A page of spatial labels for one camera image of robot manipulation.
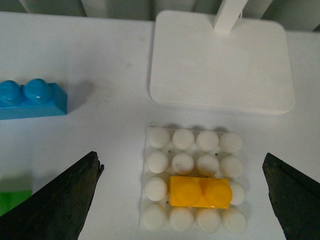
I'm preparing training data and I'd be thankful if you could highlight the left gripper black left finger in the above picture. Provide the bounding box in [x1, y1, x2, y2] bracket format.
[0, 151, 104, 240]

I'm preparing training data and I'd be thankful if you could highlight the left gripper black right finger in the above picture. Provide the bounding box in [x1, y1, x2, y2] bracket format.
[262, 153, 320, 240]

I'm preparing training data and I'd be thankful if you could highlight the yellow two-stud block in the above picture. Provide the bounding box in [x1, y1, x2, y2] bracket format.
[169, 176, 233, 209]

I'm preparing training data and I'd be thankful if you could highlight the green two-stud block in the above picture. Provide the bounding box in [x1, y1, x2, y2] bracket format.
[0, 175, 33, 216]

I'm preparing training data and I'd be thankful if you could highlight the blue three-stud block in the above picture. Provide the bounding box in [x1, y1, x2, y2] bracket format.
[0, 78, 68, 120]

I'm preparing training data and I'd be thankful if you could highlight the white desk lamp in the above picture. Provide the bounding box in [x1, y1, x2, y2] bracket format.
[149, 0, 296, 115]

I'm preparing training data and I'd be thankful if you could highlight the grey pleated curtain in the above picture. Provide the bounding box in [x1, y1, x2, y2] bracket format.
[0, 0, 320, 32]

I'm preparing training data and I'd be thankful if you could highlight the white studded base plate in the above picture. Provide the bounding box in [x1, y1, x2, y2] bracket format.
[140, 126, 248, 234]

